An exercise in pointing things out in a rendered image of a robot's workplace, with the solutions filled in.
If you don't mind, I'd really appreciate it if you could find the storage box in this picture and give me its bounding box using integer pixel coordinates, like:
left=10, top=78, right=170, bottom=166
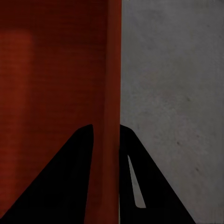
left=0, top=0, right=122, bottom=224

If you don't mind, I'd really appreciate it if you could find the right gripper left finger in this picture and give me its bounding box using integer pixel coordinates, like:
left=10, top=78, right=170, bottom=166
left=0, top=124, right=94, bottom=224

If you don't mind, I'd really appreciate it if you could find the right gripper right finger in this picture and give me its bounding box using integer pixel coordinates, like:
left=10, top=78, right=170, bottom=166
left=119, top=125, right=196, bottom=224

